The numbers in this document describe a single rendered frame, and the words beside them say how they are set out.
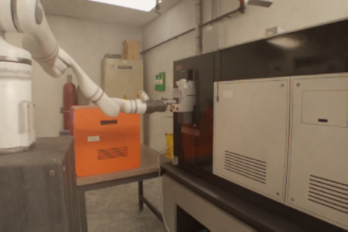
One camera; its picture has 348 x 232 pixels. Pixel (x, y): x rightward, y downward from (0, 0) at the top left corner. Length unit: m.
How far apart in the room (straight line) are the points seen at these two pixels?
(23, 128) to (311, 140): 0.79
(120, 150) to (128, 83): 2.94
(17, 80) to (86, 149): 0.96
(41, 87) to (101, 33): 1.60
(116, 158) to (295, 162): 1.04
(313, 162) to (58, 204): 0.72
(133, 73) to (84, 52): 1.08
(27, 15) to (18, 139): 0.24
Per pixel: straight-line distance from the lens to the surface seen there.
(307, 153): 0.80
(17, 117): 0.46
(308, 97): 0.78
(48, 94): 4.39
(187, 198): 1.25
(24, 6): 0.48
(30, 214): 0.42
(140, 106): 1.02
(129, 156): 1.45
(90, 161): 1.39
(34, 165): 0.38
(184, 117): 1.16
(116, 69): 4.21
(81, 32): 4.60
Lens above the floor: 1.21
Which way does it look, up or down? 2 degrees down
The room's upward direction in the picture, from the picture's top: straight up
